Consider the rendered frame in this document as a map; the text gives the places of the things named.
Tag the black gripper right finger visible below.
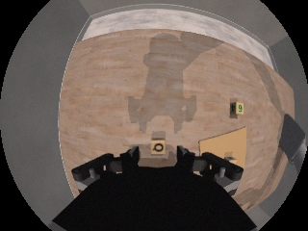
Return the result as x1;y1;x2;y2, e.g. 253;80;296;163
169;145;244;196

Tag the tan flat mat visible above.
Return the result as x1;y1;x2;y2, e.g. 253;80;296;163
199;127;246;168

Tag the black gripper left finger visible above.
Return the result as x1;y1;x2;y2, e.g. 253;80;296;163
71;146;142;193

